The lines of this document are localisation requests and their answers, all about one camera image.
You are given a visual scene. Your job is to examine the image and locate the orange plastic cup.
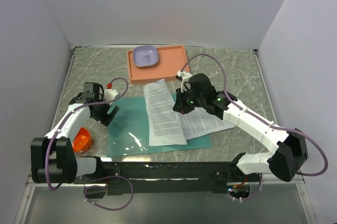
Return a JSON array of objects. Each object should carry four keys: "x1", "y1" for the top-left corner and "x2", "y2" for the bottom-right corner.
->
[{"x1": 72, "y1": 127, "x2": 92, "y2": 153}]

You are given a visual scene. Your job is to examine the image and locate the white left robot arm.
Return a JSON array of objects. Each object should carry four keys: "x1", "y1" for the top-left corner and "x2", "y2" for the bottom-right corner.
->
[{"x1": 31, "y1": 82, "x2": 119, "y2": 184}]

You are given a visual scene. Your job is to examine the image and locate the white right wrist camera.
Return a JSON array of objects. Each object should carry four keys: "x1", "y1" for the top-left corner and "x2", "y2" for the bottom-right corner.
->
[{"x1": 176, "y1": 71, "x2": 193, "y2": 93}]

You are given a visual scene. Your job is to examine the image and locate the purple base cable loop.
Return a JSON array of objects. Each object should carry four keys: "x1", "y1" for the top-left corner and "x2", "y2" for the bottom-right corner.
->
[{"x1": 83, "y1": 176, "x2": 134, "y2": 211}]

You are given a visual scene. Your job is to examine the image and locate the teal green file folder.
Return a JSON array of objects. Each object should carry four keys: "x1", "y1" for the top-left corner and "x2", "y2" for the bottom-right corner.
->
[{"x1": 106, "y1": 97, "x2": 212, "y2": 158}]

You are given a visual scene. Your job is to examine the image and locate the aluminium frame rail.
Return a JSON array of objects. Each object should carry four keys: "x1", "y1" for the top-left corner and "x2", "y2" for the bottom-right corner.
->
[{"x1": 26, "y1": 177, "x2": 77, "y2": 188}]

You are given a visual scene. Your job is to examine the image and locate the lavender square bowl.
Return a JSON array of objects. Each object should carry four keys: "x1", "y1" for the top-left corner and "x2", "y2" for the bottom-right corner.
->
[{"x1": 132, "y1": 45, "x2": 159, "y2": 68}]

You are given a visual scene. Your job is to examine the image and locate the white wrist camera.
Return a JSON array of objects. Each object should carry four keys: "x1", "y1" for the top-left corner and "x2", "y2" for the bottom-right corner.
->
[
  {"x1": 176, "y1": 71, "x2": 193, "y2": 93},
  {"x1": 104, "y1": 83, "x2": 119, "y2": 101}
]

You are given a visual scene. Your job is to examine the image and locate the salmon pink tray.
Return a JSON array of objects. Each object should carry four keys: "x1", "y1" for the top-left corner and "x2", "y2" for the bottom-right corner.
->
[{"x1": 127, "y1": 45, "x2": 187, "y2": 84}]

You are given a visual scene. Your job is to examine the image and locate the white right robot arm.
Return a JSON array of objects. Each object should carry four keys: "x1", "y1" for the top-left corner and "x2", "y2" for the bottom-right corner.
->
[{"x1": 173, "y1": 71, "x2": 308, "y2": 182}]

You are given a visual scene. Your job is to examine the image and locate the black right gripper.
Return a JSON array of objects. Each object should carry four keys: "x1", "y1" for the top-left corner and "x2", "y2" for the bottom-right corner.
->
[{"x1": 173, "y1": 85, "x2": 205, "y2": 115}]

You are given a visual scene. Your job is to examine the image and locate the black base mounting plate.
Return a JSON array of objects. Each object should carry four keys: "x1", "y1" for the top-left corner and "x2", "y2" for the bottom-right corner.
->
[{"x1": 74, "y1": 162, "x2": 260, "y2": 196}]

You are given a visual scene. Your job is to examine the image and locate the white printed paper sheets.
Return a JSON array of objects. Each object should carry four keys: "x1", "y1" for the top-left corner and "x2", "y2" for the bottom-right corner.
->
[{"x1": 178, "y1": 108, "x2": 235, "y2": 140}]

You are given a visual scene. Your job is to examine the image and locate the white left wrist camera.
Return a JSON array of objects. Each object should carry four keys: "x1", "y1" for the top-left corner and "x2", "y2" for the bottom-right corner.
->
[{"x1": 104, "y1": 83, "x2": 119, "y2": 101}]

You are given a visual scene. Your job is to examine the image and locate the single white printed sheet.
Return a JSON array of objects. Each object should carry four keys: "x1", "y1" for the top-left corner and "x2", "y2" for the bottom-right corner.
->
[{"x1": 143, "y1": 79, "x2": 187, "y2": 147}]

